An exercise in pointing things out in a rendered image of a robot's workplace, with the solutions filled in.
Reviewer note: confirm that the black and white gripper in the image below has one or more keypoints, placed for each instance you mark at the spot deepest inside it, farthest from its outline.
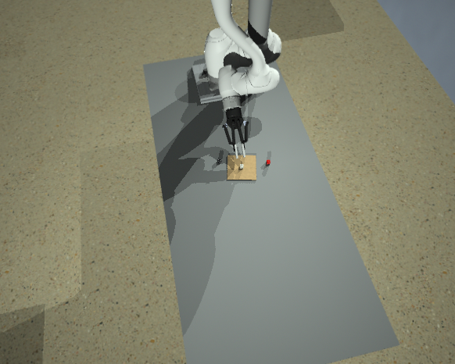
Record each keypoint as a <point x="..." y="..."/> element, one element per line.
<point x="234" y="121"/>

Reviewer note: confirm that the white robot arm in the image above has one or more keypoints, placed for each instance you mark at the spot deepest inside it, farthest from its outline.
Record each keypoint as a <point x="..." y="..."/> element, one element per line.
<point x="227" y="48"/>

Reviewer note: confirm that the tan square mat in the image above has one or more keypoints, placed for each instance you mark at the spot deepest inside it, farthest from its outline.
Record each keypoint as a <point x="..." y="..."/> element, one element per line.
<point x="248" y="172"/>

